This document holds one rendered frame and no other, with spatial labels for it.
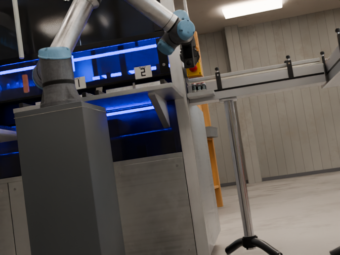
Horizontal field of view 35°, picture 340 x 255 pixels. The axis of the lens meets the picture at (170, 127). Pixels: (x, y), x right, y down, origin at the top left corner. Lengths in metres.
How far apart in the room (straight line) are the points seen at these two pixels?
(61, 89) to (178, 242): 1.07
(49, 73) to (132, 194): 0.94
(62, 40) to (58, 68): 0.22
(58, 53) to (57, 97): 0.16
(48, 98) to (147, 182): 0.90
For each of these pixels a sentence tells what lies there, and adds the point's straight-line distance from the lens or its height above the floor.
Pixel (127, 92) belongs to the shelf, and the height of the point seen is 0.87.
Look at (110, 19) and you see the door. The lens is 2.79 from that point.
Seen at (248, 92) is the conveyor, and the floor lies 0.85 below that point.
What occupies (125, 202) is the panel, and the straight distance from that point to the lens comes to 2.68.
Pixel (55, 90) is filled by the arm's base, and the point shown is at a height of 0.85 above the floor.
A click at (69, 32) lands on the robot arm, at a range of 2.16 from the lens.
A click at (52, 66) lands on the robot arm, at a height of 0.94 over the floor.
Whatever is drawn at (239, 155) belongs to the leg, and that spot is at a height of 0.55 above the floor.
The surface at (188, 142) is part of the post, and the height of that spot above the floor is 0.64.
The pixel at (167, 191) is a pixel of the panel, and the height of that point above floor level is 0.42.
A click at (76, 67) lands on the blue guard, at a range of 2.78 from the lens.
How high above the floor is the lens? 0.51
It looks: 5 degrees up
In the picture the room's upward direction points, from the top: 8 degrees counter-clockwise
